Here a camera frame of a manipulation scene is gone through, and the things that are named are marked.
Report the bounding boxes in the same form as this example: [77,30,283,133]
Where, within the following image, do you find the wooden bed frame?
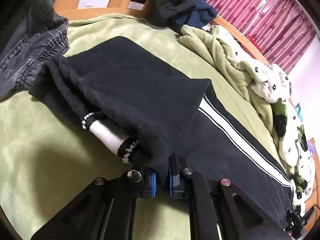
[54,0,319,208]

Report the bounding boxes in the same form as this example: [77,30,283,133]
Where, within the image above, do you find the grey denim jeans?
[1,0,69,100]

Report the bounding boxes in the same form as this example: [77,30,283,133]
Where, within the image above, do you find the white floral quilt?
[177,24,318,213]

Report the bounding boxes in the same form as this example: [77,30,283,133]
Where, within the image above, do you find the purple fluffy plush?
[307,140,316,158]

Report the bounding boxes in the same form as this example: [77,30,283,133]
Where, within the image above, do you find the maroon floral curtain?
[205,0,316,73]

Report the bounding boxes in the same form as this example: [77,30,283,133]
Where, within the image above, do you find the black sweatpants with white stripe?
[29,36,293,227]

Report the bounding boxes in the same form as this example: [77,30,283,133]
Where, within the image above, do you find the left red chair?
[247,36,261,52]

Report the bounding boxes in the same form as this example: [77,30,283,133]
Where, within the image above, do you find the green fleece bed sheet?
[1,15,279,239]

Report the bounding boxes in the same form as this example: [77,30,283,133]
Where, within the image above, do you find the navy blue garment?
[174,0,217,28]

